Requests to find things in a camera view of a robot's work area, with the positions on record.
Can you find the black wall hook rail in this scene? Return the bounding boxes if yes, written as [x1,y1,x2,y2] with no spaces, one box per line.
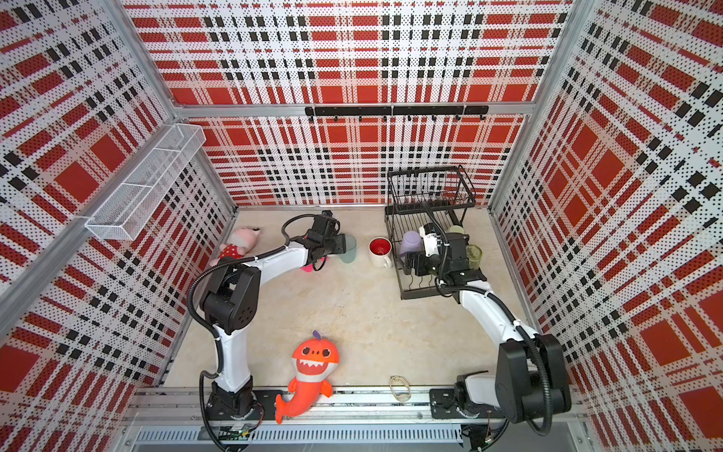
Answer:
[304,105,490,120]

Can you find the rubber band loop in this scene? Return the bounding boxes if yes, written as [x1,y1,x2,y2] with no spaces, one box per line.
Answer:
[389,375,412,404]

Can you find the white mug red inside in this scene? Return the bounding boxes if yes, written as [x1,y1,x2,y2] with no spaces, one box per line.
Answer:
[368,237,393,269]

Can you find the orange shark plush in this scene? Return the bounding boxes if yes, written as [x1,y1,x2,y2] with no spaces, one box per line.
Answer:
[275,331,340,425]

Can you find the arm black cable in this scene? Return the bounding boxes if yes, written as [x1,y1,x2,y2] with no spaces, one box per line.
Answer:
[420,199,555,452]
[185,211,340,452]

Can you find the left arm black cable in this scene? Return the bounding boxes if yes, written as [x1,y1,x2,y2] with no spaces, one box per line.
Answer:
[185,211,340,452]

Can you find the white wire wall basket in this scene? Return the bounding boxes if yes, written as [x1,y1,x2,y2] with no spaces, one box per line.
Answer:
[85,124,205,241]

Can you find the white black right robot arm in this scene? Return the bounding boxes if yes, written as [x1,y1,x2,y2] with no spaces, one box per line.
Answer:
[403,224,572,436]

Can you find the black wire dish rack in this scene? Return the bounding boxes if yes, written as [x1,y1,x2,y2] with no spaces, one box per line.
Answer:
[384,166,487,301]

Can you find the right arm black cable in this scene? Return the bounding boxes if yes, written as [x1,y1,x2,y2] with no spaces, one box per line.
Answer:
[420,199,555,452]

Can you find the tall green plastic cup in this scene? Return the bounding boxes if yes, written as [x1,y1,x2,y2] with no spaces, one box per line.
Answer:
[466,244,483,269]

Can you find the light green ceramic mug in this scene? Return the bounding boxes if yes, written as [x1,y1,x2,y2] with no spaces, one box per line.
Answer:
[447,225,464,235]

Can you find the pink pig plush red dress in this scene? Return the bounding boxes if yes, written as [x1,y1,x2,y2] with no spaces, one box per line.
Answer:
[209,227,261,267]

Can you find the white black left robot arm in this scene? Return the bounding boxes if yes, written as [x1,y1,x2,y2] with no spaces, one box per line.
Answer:
[189,211,346,416]

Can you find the teal translucent plastic cup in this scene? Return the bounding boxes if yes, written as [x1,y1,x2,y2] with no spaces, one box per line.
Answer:
[340,234,357,264]

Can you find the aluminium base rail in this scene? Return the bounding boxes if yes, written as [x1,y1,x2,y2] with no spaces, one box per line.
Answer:
[120,385,583,447]

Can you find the pink plush yellow glasses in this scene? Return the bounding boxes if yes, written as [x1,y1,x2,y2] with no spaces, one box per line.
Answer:
[302,257,327,273]

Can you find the purple plastic cup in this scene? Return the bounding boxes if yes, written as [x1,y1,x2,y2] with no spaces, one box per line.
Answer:
[399,231,424,267]

